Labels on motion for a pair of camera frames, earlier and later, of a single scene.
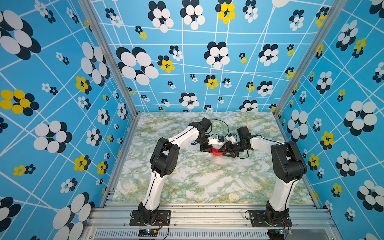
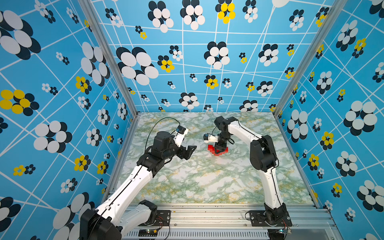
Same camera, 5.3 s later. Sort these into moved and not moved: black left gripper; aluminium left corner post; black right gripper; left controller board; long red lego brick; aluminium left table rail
Moved: black left gripper; black right gripper
Not moved: aluminium left corner post; left controller board; aluminium left table rail; long red lego brick
